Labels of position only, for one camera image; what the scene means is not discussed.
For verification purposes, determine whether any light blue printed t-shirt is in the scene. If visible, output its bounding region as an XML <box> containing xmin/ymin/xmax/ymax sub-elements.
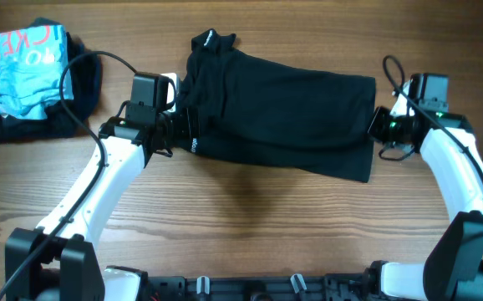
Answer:
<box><xmin>0</xmin><ymin>25</ymin><xmax>74</xmax><ymax>120</ymax></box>

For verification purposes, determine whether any black t-shirt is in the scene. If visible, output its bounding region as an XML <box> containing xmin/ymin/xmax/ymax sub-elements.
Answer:
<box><xmin>175</xmin><ymin>28</ymin><xmax>376</xmax><ymax>182</ymax></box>

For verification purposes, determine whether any dark navy garment pile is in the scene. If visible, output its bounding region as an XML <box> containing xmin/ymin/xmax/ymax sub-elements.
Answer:
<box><xmin>0</xmin><ymin>18</ymin><xmax>102</xmax><ymax>143</ymax></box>

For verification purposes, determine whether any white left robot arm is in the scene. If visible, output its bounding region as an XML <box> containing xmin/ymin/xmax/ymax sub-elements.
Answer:
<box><xmin>0</xmin><ymin>108</ymin><xmax>200</xmax><ymax>300</ymax></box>

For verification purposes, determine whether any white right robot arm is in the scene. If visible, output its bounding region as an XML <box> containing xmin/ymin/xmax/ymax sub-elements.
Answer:
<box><xmin>368</xmin><ymin>74</ymin><xmax>483</xmax><ymax>300</ymax></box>

